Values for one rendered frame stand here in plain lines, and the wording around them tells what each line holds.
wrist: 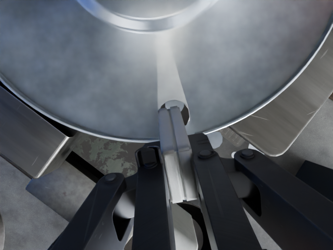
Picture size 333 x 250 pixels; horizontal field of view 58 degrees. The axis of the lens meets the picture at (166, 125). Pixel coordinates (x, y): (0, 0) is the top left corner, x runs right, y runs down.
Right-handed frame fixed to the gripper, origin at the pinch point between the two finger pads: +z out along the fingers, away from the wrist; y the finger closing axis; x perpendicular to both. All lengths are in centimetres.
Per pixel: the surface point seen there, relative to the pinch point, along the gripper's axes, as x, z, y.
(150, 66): 4.1, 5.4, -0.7
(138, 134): -0.3, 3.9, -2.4
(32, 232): -55, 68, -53
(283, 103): -0.1, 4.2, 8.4
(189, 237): -20.3, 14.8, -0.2
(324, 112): -33, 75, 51
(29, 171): -4.9, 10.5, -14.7
